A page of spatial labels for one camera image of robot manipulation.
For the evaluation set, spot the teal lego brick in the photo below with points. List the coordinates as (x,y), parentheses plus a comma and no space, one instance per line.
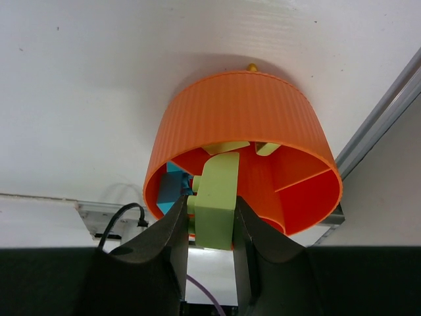
(175,182)

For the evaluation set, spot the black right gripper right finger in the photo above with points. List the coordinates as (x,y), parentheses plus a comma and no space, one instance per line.
(273,274)

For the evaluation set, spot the orange round divided container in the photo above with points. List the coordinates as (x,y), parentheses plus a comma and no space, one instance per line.
(287,173)

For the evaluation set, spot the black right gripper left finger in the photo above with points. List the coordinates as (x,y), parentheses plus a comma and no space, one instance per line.
(144,276)

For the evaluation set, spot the aluminium frame rail right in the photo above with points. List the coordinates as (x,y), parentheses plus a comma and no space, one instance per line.
(380,167)

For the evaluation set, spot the lime green studded lego brick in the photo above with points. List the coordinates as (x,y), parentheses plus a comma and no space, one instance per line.
(215,149)

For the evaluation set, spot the small yellow lego piece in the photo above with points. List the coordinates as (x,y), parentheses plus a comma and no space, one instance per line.
(252,68)

